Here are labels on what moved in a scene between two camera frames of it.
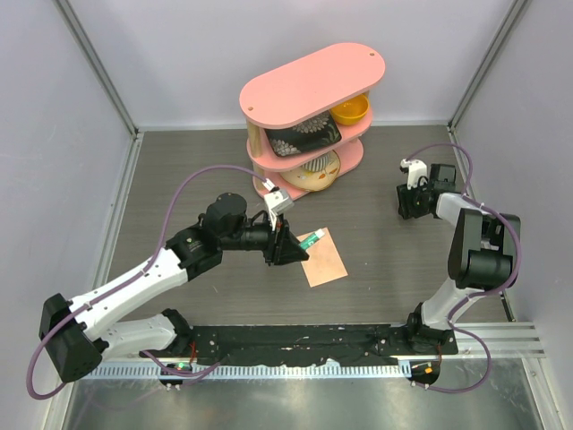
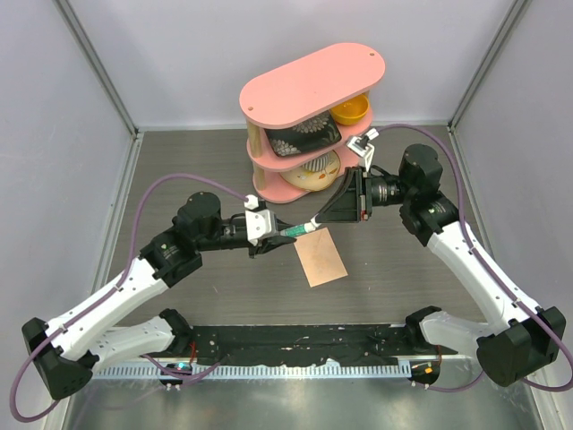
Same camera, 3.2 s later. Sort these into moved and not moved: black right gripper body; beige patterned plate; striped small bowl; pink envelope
Moved: black right gripper body
Not moved: pink envelope; striped small bowl; beige patterned plate
